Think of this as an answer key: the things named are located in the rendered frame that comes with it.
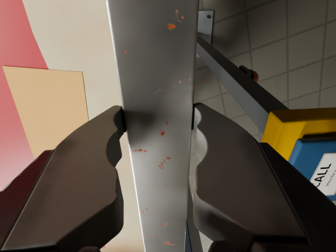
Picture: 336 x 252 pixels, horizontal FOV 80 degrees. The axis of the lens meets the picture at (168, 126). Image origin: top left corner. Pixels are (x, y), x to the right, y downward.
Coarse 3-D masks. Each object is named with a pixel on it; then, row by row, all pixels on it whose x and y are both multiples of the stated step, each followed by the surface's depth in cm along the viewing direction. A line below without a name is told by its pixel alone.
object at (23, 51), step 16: (0, 0) 11; (16, 0) 11; (0, 16) 11; (16, 16) 11; (0, 32) 12; (16, 32) 12; (32, 32) 12; (0, 48) 12; (16, 48) 12; (32, 48) 12; (0, 64) 12; (16, 64) 13; (32, 64) 13; (0, 80) 13
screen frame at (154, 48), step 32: (128, 0) 8; (160, 0) 8; (192, 0) 8; (128, 32) 9; (160, 32) 9; (192, 32) 9; (128, 64) 9; (160, 64) 9; (192, 64) 9; (128, 96) 10; (160, 96) 10; (192, 96) 10; (128, 128) 11; (160, 128) 11; (160, 160) 13; (160, 192) 14; (160, 224) 16
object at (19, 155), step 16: (0, 96) 14; (0, 112) 14; (16, 112) 14; (0, 128) 15; (16, 128) 15; (0, 144) 16; (16, 144) 16; (0, 160) 17; (16, 160) 17; (32, 160) 17; (0, 176) 18
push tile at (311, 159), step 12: (300, 144) 20; (312, 144) 20; (324, 144) 20; (300, 156) 21; (312, 156) 21; (324, 156) 21; (300, 168) 22; (312, 168) 22; (324, 168) 22; (312, 180) 23; (324, 180) 23; (324, 192) 24
